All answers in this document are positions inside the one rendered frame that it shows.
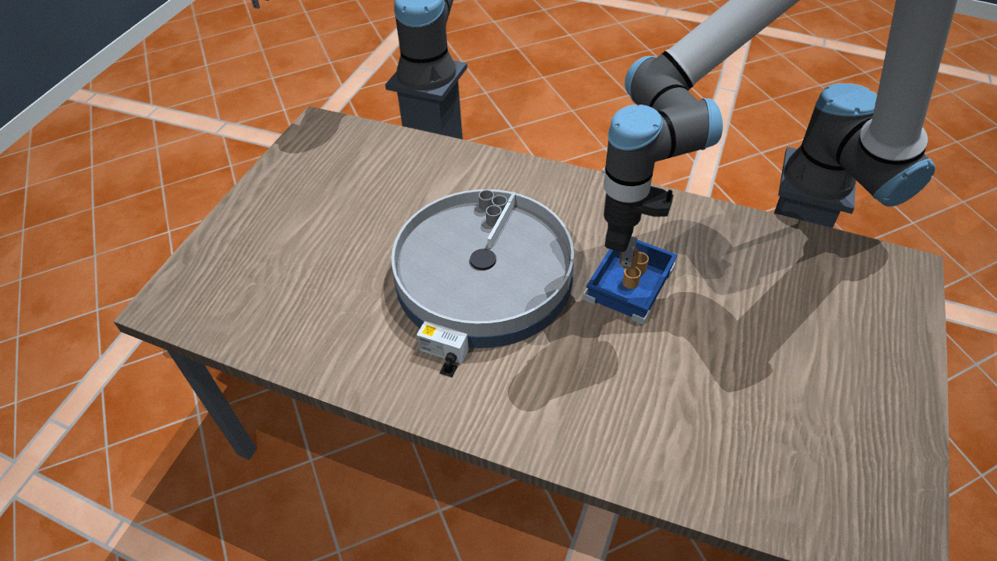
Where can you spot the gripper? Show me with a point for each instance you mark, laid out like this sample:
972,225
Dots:
621,222

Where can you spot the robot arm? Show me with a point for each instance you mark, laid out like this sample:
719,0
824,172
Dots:
896,78
420,39

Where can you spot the blue crate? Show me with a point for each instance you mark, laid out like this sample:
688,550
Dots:
607,288

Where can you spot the grey turntable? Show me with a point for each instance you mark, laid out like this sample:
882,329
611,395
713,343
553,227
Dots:
467,288

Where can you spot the wooden table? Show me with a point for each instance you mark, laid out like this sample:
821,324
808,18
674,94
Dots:
701,428

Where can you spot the white control box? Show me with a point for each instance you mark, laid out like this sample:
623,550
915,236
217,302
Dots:
442,341

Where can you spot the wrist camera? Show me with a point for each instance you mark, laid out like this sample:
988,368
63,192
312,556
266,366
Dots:
658,202

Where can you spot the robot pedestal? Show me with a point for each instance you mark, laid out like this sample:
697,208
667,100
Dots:
424,101
802,195

